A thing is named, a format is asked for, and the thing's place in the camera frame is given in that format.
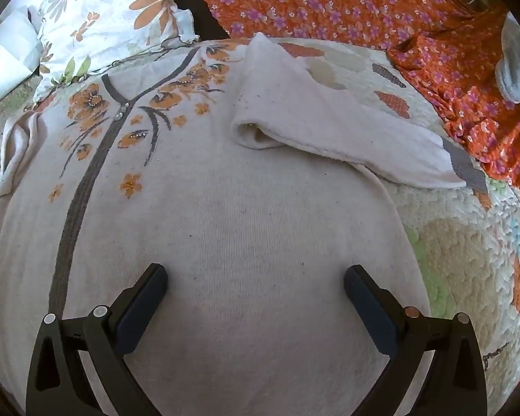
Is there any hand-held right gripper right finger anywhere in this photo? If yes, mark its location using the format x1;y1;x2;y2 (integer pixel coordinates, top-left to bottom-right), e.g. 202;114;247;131
344;264;488;416

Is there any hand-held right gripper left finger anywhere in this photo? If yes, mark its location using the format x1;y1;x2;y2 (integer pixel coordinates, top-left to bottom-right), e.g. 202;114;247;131
26;262;170;416

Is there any white and grey towel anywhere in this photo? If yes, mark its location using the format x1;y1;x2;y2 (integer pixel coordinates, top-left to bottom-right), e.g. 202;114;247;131
0;32;490;416

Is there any quilted patterned bedspread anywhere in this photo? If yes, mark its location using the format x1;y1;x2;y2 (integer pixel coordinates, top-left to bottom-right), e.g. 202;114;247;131
0;37;520;416

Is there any grey white cloth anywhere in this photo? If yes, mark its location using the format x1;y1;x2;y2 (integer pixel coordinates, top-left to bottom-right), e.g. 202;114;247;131
493;11;520;104

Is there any white folded cloth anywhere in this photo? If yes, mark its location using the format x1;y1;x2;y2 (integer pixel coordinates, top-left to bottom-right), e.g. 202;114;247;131
0;6;43;105

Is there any floral white bedsheet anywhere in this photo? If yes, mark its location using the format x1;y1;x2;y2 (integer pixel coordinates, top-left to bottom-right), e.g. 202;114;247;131
34;0;200;100

